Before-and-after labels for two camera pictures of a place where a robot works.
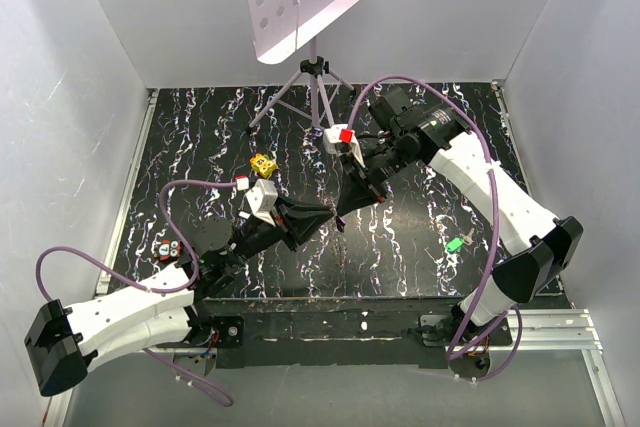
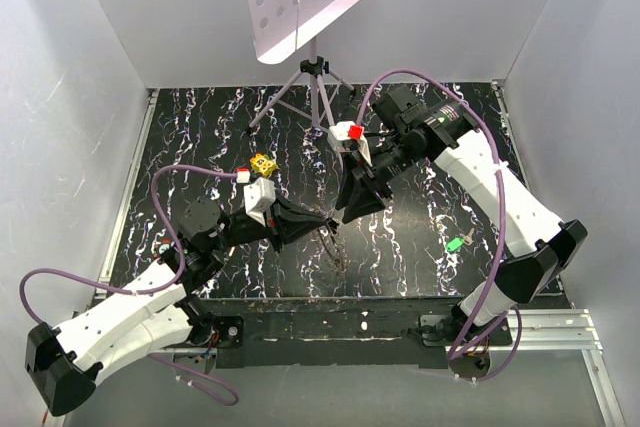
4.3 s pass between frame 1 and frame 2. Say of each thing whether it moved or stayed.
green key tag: stayed
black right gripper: stayed
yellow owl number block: stayed
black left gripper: moved
